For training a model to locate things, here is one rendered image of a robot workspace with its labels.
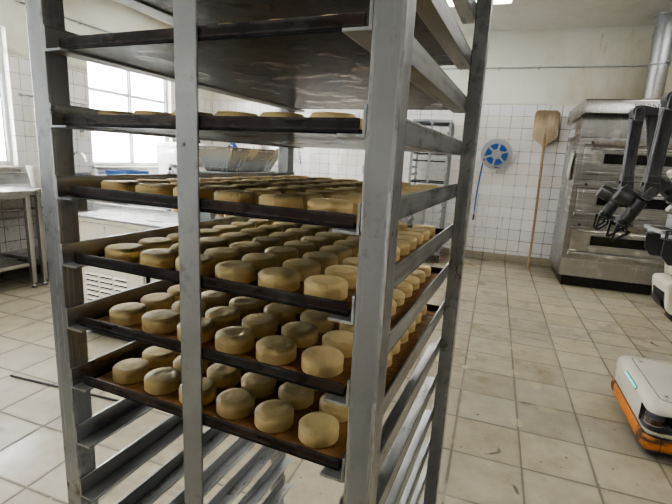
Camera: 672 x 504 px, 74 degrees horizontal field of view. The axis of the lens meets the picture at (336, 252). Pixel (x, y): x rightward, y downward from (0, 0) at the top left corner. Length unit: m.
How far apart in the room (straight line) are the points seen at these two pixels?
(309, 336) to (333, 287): 0.12
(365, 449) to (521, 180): 6.12
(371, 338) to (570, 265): 5.27
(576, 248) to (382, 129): 5.25
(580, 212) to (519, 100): 1.84
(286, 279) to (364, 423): 0.18
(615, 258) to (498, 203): 1.70
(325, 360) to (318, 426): 0.09
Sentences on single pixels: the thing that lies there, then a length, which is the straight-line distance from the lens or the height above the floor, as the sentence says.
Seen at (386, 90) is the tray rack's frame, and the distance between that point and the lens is 0.41.
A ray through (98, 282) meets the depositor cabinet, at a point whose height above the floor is 0.40.
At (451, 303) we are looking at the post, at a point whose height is 0.97.
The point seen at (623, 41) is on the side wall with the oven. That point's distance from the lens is 6.80.
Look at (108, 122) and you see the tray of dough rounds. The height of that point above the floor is 1.31.
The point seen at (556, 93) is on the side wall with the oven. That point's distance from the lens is 6.60.
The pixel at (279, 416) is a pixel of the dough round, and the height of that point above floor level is 0.97.
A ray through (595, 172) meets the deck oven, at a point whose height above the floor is 1.28.
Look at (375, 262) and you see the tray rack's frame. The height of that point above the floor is 1.19.
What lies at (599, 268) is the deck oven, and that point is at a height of 0.24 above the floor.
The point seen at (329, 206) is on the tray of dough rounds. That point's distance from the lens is 0.46.
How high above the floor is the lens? 1.29
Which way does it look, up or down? 12 degrees down
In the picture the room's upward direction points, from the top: 3 degrees clockwise
